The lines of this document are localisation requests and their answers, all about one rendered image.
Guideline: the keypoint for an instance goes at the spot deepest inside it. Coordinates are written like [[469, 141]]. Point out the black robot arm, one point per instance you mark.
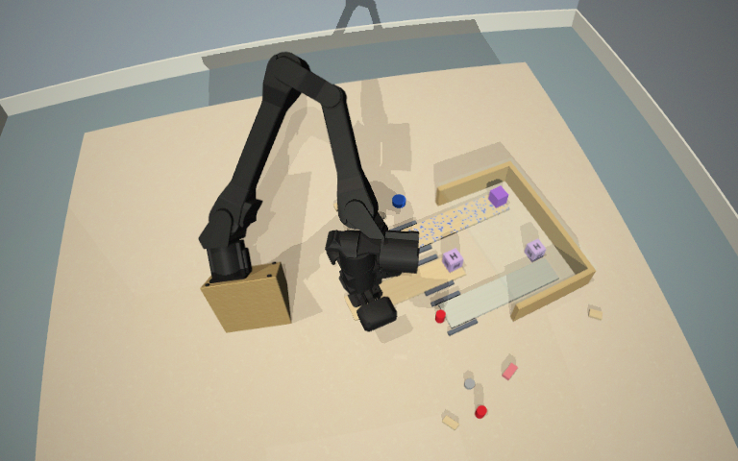
[[286, 77]]

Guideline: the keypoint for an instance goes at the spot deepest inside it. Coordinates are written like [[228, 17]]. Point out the purple cube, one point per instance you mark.
[[452, 260]]

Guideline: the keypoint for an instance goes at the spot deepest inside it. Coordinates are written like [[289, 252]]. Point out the pink rectangular block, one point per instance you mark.
[[510, 371]]

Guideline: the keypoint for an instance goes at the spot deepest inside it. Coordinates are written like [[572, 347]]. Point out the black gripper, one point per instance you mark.
[[374, 312]]

